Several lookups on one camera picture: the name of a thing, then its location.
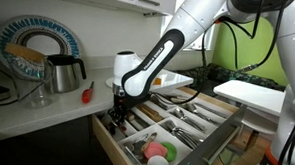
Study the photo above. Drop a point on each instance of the silver spoon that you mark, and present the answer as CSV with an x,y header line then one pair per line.
x,y
192,107
179,112

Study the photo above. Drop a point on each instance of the blue patterned decorative plate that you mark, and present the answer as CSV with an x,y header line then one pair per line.
x,y
56,31

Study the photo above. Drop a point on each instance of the dark metal utensil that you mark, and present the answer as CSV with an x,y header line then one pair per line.
x,y
159,102

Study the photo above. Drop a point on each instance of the silver fork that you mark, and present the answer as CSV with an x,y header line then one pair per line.
x,y
180,130

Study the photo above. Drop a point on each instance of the open wooden drawer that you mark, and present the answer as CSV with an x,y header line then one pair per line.
x,y
108,141

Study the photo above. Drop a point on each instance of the white round lid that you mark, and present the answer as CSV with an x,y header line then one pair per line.
x,y
158,164

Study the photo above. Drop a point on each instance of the tan wooden block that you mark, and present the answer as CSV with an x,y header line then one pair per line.
x,y
23,52

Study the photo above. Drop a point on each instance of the white table board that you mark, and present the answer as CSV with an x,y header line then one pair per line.
x,y
250,95

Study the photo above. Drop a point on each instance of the dark base cabinet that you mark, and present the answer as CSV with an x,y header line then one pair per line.
x,y
51,145

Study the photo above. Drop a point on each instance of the orange cloth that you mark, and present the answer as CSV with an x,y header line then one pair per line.
x,y
157,81

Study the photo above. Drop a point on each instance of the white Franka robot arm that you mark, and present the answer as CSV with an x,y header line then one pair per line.
x,y
190,17

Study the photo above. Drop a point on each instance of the grey kitchen utensil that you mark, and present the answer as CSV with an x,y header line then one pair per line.
x,y
178,100

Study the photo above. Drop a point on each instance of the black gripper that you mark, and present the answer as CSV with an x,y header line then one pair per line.
x,y
121,103

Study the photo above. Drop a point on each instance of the wooden utensil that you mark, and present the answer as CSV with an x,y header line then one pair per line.
x,y
151,113

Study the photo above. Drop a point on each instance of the white cutlery tray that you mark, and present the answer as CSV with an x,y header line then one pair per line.
x,y
184,150

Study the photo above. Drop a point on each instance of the green round lid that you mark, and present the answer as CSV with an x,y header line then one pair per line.
x,y
171,152

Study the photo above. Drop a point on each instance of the clear glass jar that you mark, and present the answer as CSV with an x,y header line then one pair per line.
x,y
33,96

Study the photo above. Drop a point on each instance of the silver table knife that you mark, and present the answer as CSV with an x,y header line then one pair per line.
x,y
213,111

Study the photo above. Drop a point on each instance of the steel thermos jug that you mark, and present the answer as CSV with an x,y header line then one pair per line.
x,y
64,77

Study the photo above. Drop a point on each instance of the pink round lid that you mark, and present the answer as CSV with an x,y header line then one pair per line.
x,y
155,150

